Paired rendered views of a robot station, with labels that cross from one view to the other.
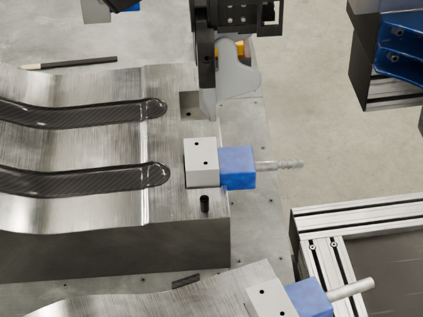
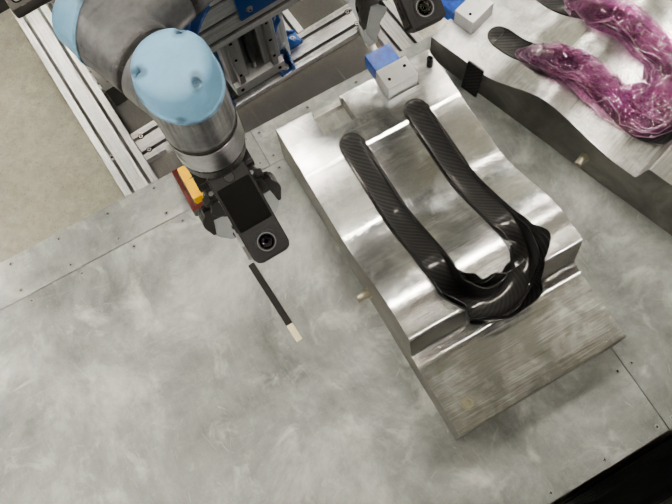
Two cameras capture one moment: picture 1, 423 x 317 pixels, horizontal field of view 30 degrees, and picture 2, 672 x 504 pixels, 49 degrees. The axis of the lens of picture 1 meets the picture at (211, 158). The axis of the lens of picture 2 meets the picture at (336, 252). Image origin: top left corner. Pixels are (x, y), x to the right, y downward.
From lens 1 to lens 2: 1.07 m
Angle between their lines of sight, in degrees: 52
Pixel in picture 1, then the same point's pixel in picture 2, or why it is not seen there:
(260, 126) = (285, 118)
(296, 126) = not seen: hidden behind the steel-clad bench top
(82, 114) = (376, 196)
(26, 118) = (406, 228)
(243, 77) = not seen: outside the picture
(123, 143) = (396, 146)
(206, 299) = (479, 53)
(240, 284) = (459, 41)
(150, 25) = (190, 263)
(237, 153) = (377, 59)
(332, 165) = not seen: hidden behind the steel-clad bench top
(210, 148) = (389, 68)
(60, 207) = (473, 154)
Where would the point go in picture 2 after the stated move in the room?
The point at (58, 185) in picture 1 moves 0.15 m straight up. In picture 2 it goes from (453, 171) to (463, 119)
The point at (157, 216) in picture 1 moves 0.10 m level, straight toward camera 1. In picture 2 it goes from (450, 89) to (505, 54)
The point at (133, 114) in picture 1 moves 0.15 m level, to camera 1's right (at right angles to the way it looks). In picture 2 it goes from (359, 159) to (313, 80)
